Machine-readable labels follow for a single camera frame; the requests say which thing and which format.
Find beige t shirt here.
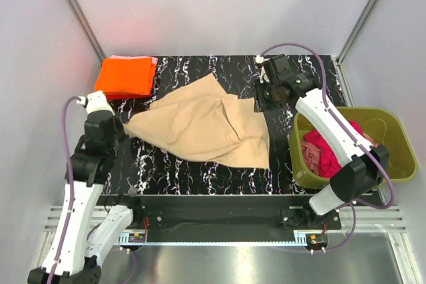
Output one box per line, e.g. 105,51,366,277
124,74,270,169

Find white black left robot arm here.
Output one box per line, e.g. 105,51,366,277
27,91,144,283

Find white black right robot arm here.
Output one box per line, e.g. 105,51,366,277
252,55,389,215

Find folded red t shirt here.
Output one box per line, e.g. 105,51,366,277
105,94,150,100

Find folded orange t shirt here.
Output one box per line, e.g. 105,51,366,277
94,57,157,96

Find crumpled magenta t shirt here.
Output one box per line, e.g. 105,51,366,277
300,130,341,179

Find crumpled dusty pink t shirt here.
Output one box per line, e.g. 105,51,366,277
301,140,321,176

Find folded pink t shirt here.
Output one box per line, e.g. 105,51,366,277
110,55,158,65

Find left power connector board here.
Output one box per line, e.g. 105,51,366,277
128,233,146,243

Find power connector board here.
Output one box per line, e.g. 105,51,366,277
128,233,146,243
307,234,328,245

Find olive green plastic bin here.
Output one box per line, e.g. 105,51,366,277
289,107,417,189

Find right power connector board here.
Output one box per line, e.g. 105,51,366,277
307,234,328,245

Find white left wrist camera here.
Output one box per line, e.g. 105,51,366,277
77,90,114,114

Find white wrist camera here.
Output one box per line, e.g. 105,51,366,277
77,90,114,114
255,55,274,84

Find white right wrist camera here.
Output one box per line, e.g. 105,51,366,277
255,55,274,84

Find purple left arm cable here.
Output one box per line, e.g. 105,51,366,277
46,96,144,284

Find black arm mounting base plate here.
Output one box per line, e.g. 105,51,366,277
138,195,341,245

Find aluminium frame post left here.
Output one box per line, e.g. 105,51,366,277
65,0,107,62

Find aluminium frame post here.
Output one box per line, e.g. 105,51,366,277
65,0,107,62
336,0,380,65

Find aluminium front rail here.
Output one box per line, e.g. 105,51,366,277
43,206,409,248

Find aluminium frame post right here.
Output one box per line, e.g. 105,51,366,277
336,0,380,65

